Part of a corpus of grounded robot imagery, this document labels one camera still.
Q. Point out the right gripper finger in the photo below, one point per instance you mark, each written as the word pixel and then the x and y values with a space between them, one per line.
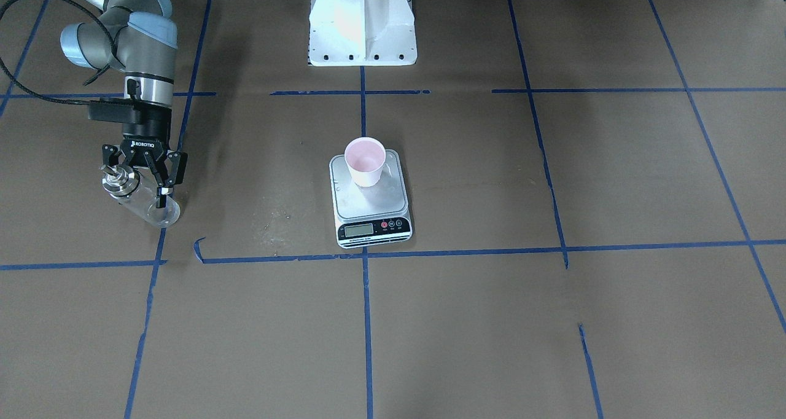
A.
pixel 168 169
pixel 110 156

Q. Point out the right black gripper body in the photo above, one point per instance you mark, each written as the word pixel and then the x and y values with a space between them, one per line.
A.
pixel 147 130

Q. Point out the clear glass sauce bottle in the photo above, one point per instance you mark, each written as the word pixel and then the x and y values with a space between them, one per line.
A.
pixel 138 194

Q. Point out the pink paper cup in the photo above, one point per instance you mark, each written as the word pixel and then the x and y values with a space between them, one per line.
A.
pixel 365 158

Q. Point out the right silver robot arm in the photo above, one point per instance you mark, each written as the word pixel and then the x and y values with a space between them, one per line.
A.
pixel 139 39

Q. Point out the silver digital kitchen scale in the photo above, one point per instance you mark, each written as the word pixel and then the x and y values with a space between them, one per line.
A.
pixel 375 215

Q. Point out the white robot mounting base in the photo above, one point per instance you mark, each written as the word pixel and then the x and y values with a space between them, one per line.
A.
pixel 362 33

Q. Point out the brown paper table cover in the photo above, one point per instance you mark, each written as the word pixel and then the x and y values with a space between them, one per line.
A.
pixel 597 195

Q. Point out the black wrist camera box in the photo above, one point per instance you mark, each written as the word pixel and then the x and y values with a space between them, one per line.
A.
pixel 122 111

